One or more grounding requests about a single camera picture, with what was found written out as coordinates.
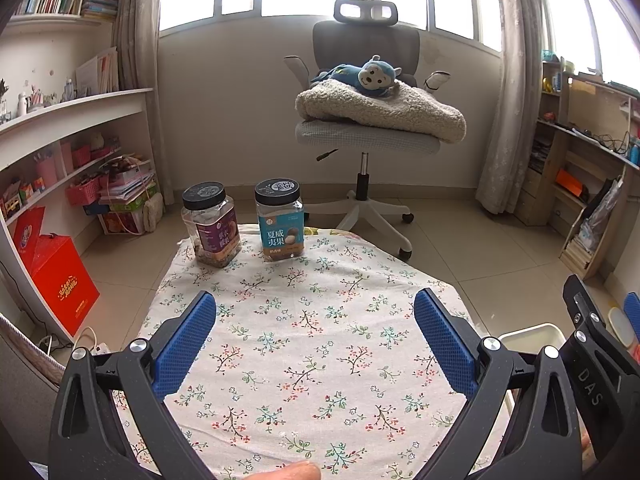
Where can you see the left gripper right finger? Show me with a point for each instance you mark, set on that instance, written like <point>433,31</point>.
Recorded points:
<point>519,420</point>

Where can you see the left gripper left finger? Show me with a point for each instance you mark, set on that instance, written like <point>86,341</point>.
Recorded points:
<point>110,420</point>

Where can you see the white trash bin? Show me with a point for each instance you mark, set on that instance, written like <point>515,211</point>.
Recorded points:
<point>534,338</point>

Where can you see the left hand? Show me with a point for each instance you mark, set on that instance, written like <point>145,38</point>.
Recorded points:
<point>298,471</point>

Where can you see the white bathroom scale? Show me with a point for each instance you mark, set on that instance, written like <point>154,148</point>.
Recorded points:
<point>621,327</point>

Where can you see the silver bag under desk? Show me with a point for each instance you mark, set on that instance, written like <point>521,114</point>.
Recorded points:
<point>598,211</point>

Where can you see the red gift bag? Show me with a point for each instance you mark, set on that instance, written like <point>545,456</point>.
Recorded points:
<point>53,263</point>

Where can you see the orange box on desk shelf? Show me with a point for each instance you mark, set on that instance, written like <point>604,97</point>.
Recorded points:
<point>572,185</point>

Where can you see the wooden desk with shelves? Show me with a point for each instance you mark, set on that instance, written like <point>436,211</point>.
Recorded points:
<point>590,129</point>

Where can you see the floral tablecloth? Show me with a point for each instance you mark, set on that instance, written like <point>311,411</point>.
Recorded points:
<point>314,358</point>

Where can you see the purple label nut jar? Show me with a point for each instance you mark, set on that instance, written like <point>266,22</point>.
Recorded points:
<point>209,215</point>

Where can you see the teal label nut jar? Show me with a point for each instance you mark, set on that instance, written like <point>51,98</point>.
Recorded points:
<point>281,216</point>

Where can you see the white bookshelf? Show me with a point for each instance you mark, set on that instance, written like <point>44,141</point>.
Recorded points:
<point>72,139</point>

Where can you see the cream fleece blanket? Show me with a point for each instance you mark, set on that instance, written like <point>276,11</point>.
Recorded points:
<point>404,108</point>

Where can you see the blue monkey plush toy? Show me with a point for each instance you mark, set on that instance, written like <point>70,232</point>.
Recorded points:
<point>374,79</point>

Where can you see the beige curtain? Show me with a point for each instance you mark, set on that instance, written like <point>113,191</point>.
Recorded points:
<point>512,132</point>
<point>136,35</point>

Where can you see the grey white office chair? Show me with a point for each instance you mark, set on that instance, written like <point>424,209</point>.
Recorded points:
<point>359,30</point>

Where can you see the left beige curtain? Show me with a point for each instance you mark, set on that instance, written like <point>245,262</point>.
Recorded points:
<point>136,35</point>

